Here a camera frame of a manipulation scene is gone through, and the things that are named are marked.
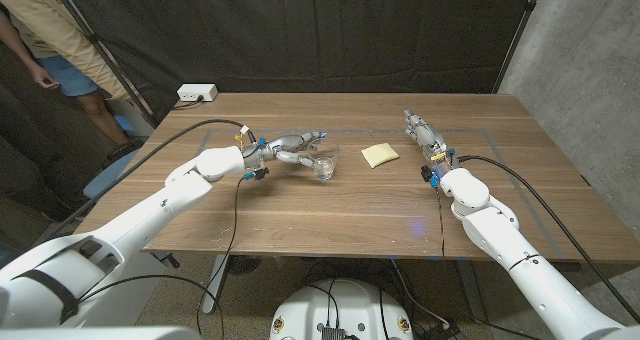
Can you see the white table leg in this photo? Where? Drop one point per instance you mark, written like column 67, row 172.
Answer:
column 216, row 285

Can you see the white power strip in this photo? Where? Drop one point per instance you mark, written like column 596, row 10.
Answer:
column 197, row 92

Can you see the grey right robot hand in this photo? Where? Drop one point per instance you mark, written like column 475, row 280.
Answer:
column 431, row 142

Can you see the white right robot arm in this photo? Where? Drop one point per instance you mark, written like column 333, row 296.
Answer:
column 525, row 270

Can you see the clear glass cup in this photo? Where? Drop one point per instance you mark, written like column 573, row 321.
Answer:
column 327, row 169

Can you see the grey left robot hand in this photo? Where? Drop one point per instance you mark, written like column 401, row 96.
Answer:
column 277, row 147

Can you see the grey table leg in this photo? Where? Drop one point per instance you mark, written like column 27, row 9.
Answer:
column 470, row 290

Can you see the person in tan shirt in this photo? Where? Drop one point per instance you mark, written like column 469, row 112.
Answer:
column 45, row 15

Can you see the black backdrop curtain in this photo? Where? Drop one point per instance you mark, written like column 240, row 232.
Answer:
column 325, row 30

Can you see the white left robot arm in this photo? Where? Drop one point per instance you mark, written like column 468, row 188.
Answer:
column 150, row 215

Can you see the black backdrop pole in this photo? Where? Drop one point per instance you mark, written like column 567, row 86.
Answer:
column 100, row 45
column 520, row 30

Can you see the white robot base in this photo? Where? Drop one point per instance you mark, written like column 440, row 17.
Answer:
column 345, row 305

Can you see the blue stool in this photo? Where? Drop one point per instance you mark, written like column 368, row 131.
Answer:
column 107, row 177

